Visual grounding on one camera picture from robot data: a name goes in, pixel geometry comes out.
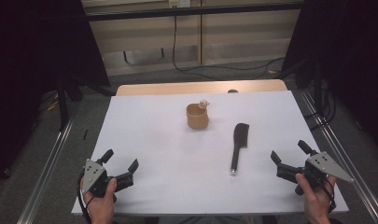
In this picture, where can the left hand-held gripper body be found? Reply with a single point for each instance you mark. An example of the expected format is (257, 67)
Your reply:
(93, 177)

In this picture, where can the black curtain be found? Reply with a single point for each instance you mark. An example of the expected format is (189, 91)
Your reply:
(348, 46)
(37, 62)

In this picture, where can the white wall socket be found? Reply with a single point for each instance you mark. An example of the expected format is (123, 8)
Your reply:
(179, 2)

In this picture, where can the person's right hand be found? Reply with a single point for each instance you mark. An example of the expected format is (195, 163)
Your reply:
(315, 202)

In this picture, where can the tan cup with bear figure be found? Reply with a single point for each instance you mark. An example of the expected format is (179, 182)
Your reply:
(196, 119)

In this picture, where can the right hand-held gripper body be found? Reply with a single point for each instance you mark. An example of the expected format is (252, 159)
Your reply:
(325, 165)

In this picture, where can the long desk with dark edge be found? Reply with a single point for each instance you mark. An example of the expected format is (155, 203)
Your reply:
(193, 11)

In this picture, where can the light wooden table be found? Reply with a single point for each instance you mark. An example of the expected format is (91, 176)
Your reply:
(177, 88)

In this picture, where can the black metal stand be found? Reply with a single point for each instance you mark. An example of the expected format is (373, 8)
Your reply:
(62, 102)

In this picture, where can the person's left hand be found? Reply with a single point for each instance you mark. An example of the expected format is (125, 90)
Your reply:
(101, 208)

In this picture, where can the metal floor rail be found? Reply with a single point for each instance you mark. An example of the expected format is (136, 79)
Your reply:
(348, 155)
(46, 171)

